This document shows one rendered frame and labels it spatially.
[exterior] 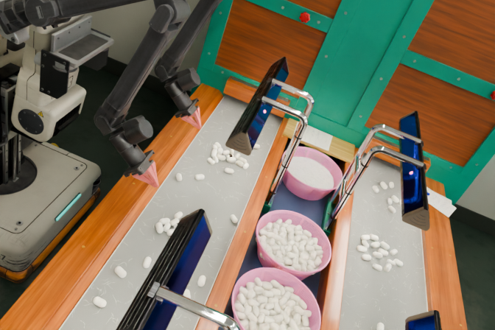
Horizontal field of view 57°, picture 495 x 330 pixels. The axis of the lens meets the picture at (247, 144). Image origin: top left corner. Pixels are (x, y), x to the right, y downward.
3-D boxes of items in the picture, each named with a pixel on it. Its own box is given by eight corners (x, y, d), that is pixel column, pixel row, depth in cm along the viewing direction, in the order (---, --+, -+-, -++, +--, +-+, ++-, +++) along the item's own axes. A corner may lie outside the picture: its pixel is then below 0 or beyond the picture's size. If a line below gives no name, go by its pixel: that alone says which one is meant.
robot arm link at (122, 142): (112, 130, 137) (103, 139, 132) (129, 121, 134) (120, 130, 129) (126, 148, 139) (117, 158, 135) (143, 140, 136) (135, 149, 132)
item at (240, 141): (224, 146, 136) (230, 127, 131) (269, 68, 187) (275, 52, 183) (249, 157, 135) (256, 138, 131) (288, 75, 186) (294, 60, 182)
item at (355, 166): (318, 236, 171) (373, 145, 146) (325, 204, 188) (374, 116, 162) (366, 257, 170) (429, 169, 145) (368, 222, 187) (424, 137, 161)
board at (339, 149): (282, 135, 202) (283, 132, 201) (288, 119, 214) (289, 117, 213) (351, 164, 200) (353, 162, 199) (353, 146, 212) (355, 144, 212)
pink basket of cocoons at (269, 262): (252, 286, 144) (261, 267, 139) (244, 222, 165) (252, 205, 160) (328, 294, 151) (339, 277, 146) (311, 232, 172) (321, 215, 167)
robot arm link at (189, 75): (166, 65, 171) (154, 68, 163) (191, 52, 166) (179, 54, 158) (180, 94, 172) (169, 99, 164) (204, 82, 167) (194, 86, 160)
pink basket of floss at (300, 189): (295, 210, 179) (303, 193, 173) (264, 165, 196) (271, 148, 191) (345, 202, 193) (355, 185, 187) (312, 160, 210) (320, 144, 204)
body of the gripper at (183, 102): (199, 102, 173) (189, 85, 170) (190, 113, 164) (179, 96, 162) (186, 107, 176) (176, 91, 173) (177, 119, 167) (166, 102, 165)
